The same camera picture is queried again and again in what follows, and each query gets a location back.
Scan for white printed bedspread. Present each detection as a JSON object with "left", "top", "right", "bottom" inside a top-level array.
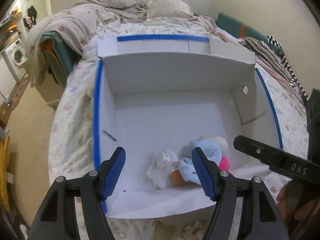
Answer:
[{"left": 49, "top": 15, "right": 310, "bottom": 240}]

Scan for light blue fluffy scrunchie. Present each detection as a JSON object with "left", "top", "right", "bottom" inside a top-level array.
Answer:
[{"left": 178, "top": 139, "right": 223, "bottom": 182}]

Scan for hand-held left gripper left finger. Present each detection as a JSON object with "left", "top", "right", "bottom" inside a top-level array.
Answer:
[{"left": 30, "top": 147, "right": 126, "bottom": 240}]

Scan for striped knit blanket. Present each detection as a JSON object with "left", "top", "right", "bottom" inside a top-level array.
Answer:
[{"left": 240, "top": 36, "right": 288, "bottom": 80}]

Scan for person's right hand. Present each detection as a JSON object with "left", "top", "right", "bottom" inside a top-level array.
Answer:
[{"left": 276, "top": 182, "right": 312, "bottom": 230}]

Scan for white cardboard box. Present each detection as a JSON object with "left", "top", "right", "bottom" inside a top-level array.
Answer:
[{"left": 92, "top": 34, "right": 284, "bottom": 218}]

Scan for yellow stand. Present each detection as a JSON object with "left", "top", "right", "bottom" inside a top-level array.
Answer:
[{"left": 0, "top": 135, "right": 11, "bottom": 212}]

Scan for cream pillow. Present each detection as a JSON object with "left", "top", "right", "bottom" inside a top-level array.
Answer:
[{"left": 146, "top": 0, "right": 194, "bottom": 19}]

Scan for cream frilly scrunchie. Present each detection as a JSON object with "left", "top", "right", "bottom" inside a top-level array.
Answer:
[{"left": 146, "top": 149, "right": 179, "bottom": 189}]

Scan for dark hanging clothes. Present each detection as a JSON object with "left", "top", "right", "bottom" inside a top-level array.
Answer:
[{"left": 24, "top": 5, "right": 38, "bottom": 28}]

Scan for green headboard cushion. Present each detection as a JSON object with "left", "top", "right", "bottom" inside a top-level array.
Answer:
[{"left": 216, "top": 12, "right": 284, "bottom": 55}]

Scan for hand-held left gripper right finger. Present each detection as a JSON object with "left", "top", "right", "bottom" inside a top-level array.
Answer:
[{"left": 192, "top": 147, "right": 289, "bottom": 240}]

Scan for waffle printed blanket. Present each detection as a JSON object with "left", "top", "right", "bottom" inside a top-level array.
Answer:
[{"left": 26, "top": 4, "right": 99, "bottom": 88}]

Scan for beige crumpled duvet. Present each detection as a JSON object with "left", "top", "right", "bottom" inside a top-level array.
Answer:
[{"left": 74, "top": 0, "right": 150, "bottom": 24}]

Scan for white fluffy scrunchie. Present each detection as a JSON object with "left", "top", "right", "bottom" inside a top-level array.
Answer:
[{"left": 200, "top": 135, "right": 229, "bottom": 153}]

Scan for teal cloth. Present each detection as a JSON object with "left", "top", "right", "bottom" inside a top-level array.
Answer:
[{"left": 40, "top": 31, "right": 84, "bottom": 87}]

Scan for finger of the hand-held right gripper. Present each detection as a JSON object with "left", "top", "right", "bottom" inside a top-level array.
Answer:
[{"left": 233, "top": 135, "right": 320, "bottom": 189}]

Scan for white washing machine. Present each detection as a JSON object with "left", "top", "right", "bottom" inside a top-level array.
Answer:
[{"left": 4, "top": 39, "right": 29, "bottom": 68}]

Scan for black and white striped cloth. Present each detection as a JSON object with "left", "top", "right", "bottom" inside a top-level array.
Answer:
[{"left": 266, "top": 35, "right": 309, "bottom": 105}]

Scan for pink ball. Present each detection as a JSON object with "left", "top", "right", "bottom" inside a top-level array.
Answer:
[{"left": 217, "top": 155, "right": 231, "bottom": 172}]

